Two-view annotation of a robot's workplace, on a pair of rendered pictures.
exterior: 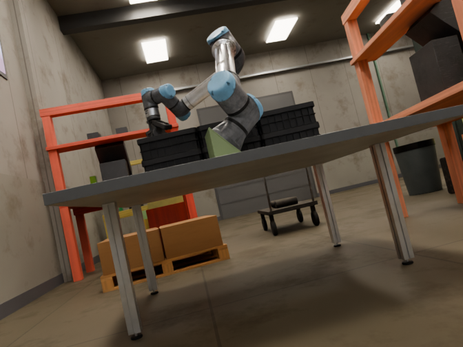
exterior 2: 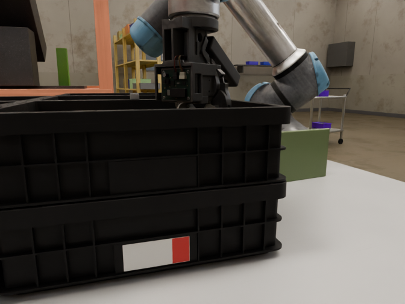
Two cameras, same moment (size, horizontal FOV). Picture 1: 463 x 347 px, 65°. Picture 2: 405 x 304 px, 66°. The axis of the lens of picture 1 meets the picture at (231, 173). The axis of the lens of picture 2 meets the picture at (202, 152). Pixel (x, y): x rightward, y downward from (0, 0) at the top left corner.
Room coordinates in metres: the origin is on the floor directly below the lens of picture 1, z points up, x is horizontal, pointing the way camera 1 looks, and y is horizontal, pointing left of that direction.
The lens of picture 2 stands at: (1.97, 0.81, 0.96)
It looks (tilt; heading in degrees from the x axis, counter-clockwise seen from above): 12 degrees down; 256
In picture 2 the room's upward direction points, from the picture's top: straight up
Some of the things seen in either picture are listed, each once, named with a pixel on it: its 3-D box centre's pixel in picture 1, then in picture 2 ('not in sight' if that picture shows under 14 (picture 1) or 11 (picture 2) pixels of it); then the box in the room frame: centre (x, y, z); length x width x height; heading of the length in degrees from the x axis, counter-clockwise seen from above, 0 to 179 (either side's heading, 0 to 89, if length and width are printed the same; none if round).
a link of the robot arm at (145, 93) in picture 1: (149, 99); not in sight; (1.86, 0.33, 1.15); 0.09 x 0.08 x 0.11; 57
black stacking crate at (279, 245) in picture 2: (178, 170); (144, 199); (1.95, 0.28, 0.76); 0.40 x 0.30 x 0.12; 2
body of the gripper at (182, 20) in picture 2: (155, 129); (191, 63); (1.87, 0.34, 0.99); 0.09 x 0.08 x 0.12; 40
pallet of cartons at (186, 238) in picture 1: (162, 248); not in sight; (3.72, 0.85, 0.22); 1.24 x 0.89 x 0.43; 98
